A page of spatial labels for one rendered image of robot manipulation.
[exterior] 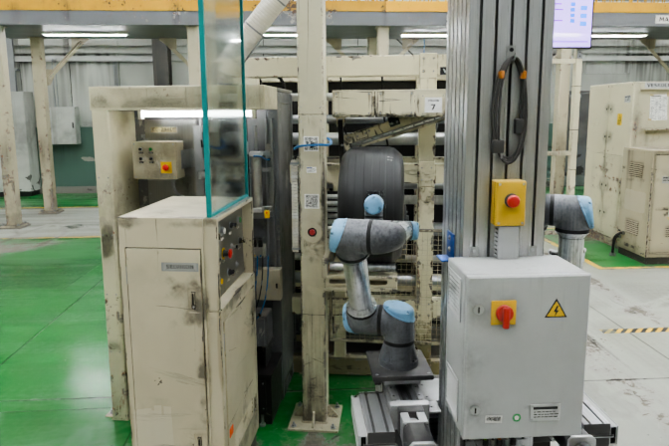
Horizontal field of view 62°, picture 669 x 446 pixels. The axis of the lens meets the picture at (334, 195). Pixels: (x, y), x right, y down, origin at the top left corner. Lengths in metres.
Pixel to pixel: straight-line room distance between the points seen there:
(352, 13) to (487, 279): 7.05
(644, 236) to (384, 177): 4.69
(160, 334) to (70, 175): 10.75
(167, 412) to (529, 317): 1.52
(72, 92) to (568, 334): 12.01
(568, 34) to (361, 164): 4.31
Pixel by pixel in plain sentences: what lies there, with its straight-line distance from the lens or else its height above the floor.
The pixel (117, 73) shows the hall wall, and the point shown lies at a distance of 12.63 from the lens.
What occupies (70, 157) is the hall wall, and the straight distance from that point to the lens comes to 12.94.
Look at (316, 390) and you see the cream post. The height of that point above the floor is 0.20.
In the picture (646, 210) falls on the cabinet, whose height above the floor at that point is 0.60.
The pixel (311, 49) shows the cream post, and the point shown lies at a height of 1.97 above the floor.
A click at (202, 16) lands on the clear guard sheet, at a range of 2.15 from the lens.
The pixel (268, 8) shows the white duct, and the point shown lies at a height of 2.21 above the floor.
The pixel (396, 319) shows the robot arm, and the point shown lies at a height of 0.91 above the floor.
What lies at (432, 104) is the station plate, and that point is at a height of 1.70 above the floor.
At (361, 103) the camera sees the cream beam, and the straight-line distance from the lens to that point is 3.00.
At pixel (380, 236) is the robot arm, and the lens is 1.80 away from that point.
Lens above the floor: 1.66
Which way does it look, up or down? 8 degrees down
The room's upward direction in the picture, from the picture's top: straight up
